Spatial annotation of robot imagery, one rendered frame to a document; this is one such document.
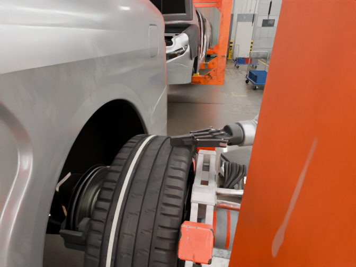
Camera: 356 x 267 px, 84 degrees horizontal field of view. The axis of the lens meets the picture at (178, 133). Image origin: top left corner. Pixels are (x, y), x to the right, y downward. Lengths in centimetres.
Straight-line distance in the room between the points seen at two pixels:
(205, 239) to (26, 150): 41
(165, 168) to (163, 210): 12
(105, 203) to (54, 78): 32
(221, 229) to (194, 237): 30
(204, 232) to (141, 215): 16
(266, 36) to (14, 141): 1382
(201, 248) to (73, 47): 54
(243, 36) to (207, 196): 1172
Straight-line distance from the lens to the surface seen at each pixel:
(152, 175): 58
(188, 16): 395
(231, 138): 67
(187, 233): 49
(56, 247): 204
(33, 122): 47
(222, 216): 80
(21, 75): 45
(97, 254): 60
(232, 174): 81
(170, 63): 307
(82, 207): 85
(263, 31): 1394
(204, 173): 69
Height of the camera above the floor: 152
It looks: 27 degrees down
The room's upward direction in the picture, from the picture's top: straight up
